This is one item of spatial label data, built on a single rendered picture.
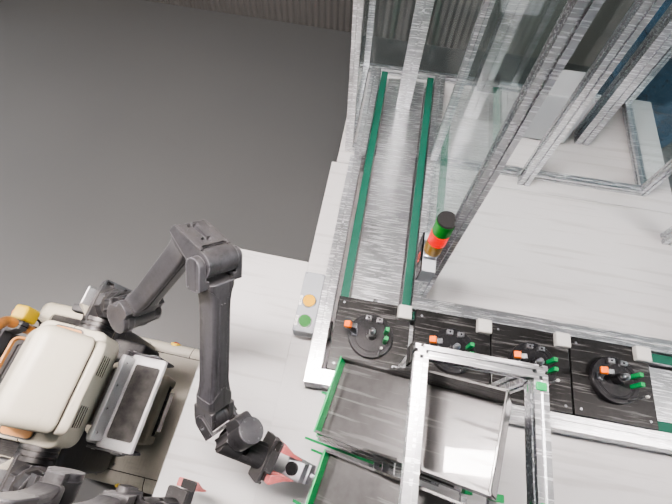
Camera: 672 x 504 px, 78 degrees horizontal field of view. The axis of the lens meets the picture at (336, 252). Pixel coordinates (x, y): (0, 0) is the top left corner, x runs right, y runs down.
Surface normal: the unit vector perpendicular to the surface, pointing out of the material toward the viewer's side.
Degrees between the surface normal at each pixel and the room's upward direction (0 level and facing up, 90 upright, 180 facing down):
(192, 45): 0
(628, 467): 0
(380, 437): 25
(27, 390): 42
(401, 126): 0
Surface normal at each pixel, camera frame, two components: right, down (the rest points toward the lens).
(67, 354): 0.67, -0.20
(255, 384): 0.02, -0.44
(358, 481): -0.38, -0.54
